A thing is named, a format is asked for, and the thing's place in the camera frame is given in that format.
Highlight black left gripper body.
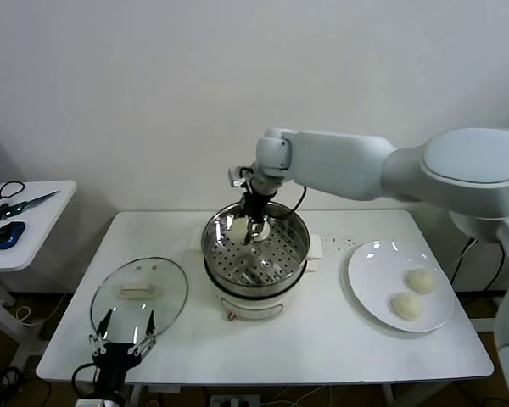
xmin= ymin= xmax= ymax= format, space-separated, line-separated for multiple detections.
xmin=91 ymin=342 xmax=144 ymax=398

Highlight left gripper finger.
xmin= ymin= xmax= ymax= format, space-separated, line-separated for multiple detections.
xmin=127 ymin=309 xmax=158 ymax=358
xmin=88 ymin=308 xmax=113 ymax=357

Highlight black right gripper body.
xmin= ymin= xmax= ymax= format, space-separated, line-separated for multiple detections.
xmin=242 ymin=190 xmax=268 ymax=224

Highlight round glass pot lid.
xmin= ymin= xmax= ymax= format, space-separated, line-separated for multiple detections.
xmin=90 ymin=256 xmax=189 ymax=345

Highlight stainless steel steamer basket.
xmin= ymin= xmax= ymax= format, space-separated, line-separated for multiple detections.
xmin=189 ymin=202 xmax=323 ymax=289

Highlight white side table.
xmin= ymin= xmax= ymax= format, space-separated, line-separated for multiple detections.
xmin=0 ymin=181 xmax=77 ymax=370

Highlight white round plate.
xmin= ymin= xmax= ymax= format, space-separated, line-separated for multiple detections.
xmin=347 ymin=240 xmax=456 ymax=333

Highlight blue computer mouse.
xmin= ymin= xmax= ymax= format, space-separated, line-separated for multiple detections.
xmin=0 ymin=220 xmax=25 ymax=250

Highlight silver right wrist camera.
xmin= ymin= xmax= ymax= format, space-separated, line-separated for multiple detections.
xmin=227 ymin=165 xmax=250 ymax=188

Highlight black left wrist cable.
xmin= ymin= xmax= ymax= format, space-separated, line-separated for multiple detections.
xmin=70 ymin=363 xmax=97 ymax=399

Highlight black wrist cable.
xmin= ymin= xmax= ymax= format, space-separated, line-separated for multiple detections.
xmin=274 ymin=185 xmax=308 ymax=219
xmin=70 ymin=363 xmax=97 ymax=399

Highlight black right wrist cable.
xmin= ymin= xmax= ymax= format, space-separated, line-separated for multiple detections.
xmin=274 ymin=185 xmax=308 ymax=219

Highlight green handled scissors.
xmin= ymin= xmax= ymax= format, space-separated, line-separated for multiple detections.
xmin=0 ymin=190 xmax=61 ymax=220

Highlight black looped cable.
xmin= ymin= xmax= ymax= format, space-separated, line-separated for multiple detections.
xmin=0 ymin=181 xmax=25 ymax=200

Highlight black cable with adapter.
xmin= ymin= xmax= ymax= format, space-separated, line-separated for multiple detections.
xmin=451 ymin=237 xmax=506 ymax=293

